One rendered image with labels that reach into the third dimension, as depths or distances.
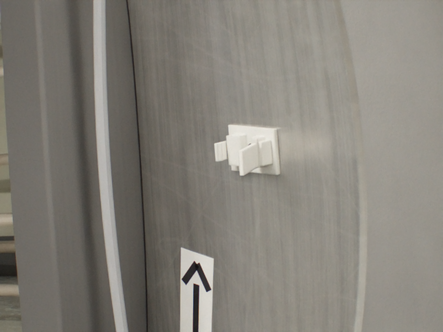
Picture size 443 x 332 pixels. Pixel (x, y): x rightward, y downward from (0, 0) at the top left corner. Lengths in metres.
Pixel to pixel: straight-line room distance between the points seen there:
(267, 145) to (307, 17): 0.05
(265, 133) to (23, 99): 0.09
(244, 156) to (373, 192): 0.05
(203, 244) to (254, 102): 0.06
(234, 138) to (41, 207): 0.08
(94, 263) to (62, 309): 0.02
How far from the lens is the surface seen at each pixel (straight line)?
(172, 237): 1.07
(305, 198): 1.02
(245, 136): 1.03
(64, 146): 1.05
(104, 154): 1.04
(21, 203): 1.06
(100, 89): 1.04
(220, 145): 1.03
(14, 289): 5.92
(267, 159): 1.02
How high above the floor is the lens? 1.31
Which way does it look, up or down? 10 degrees down
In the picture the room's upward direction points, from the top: 5 degrees counter-clockwise
